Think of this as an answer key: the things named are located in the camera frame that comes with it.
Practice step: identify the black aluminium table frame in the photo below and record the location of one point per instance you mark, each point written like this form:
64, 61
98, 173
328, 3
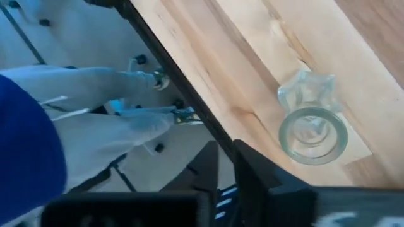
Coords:
181, 82

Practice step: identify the small black round object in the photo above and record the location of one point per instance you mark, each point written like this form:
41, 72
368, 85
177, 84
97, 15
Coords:
159, 147
140, 59

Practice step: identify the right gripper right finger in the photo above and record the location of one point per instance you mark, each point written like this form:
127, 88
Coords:
259, 195

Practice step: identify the clear faceted glass vase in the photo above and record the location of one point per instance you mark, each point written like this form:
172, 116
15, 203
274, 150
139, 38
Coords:
311, 94

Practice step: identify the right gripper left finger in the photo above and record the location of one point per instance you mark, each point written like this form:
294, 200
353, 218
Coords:
195, 181

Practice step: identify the blue white striped object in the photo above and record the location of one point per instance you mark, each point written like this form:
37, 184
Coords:
225, 201

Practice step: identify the person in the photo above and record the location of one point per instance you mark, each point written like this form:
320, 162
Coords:
94, 142

